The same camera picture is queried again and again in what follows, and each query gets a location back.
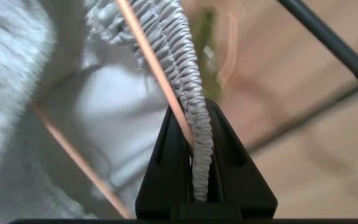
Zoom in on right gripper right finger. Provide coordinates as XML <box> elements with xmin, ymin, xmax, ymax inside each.
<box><xmin>204</xmin><ymin>98</ymin><xmax>278</xmax><ymax>219</ymax></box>

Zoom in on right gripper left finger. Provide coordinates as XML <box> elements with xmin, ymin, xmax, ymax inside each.
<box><xmin>134</xmin><ymin>105</ymin><xmax>196</xmax><ymax>219</ymax></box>

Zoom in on pale grey shorts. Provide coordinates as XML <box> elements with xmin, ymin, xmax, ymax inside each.
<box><xmin>0</xmin><ymin>0</ymin><xmax>216</xmax><ymax>220</ymax></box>

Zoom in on pink clothes hanger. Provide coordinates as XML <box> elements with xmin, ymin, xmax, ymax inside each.
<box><xmin>28</xmin><ymin>0</ymin><xmax>196</xmax><ymax>220</ymax></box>
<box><xmin>218</xmin><ymin>9</ymin><xmax>241</xmax><ymax>90</ymax></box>

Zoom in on black clothes rack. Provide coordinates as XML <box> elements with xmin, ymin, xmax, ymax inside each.
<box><xmin>275</xmin><ymin>0</ymin><xmax>358</xmax><ymax>102</ymax></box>

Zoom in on beige curtain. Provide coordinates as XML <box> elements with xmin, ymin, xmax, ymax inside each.
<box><xmin>181</xmin><ymin>0</ymin><xmax>358</xmax><ymax>218</ymax></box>

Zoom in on green garment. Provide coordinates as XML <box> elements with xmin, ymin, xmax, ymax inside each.
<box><xmin>194</xmin><ymin>9</ymin><xmax>225</xmax><ymax>100</ymax></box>

